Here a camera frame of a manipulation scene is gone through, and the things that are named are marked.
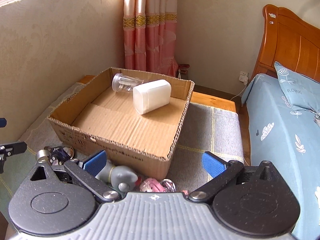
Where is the white medical cotton swab box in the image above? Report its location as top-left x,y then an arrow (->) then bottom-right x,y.
133,79 -> 171,115

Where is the pink curtain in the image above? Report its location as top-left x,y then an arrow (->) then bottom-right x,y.
123,0 -> 178,76

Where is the clear plastic cup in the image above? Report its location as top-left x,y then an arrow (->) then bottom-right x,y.
112,73 -> 144,92

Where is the brown cardboard box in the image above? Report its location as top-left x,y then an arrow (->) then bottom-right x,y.
48,68 -> 194,180

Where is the black toy train car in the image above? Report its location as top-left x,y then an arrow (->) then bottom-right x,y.
44,146 -> 75,166

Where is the wooden headboard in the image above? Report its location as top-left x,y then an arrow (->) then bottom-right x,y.
252,4 -> 320,81

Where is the blue bed sheet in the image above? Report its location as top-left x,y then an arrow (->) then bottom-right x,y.
241,74 -> 319,239

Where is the grey elephant toy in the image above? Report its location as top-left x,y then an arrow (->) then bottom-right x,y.
95,160 -> 142,193

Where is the pink clear bottle keychain toy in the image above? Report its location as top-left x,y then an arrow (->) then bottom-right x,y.
139,178 -> 177,193

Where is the white wall socket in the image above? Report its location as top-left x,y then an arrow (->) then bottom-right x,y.
239,71 -> 249,86

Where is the blue floral pillow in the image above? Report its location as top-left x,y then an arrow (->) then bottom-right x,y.
274,61 -> 320,114

